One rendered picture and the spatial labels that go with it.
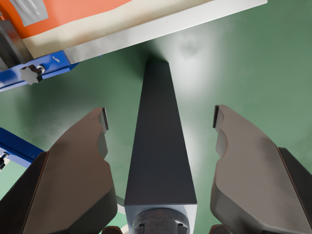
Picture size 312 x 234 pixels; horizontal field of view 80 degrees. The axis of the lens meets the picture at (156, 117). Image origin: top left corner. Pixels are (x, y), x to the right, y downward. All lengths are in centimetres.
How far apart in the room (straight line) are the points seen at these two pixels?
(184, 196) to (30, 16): 58
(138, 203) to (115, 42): 40
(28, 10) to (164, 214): 58
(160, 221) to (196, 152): 159
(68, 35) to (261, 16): 135
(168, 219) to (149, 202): 6
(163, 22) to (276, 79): 148
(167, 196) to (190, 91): 123
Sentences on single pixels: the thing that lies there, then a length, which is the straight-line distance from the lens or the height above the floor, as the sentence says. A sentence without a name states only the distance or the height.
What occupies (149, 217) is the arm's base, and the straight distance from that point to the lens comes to 51.
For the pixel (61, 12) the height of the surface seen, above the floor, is 95.
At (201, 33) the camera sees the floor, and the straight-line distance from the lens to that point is 152.
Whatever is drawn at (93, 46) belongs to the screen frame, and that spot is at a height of 99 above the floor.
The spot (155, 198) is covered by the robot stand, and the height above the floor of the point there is 118.
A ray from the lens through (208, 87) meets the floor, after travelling 166.
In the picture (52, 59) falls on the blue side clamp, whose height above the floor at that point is 100.
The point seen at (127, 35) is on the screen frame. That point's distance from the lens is 49.
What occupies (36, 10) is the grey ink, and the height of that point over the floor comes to 96.
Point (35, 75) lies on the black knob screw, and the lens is 52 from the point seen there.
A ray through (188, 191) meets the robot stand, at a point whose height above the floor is 117.
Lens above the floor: 147
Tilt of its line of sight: 58 degrees down
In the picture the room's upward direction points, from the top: 180 degrees clockwise
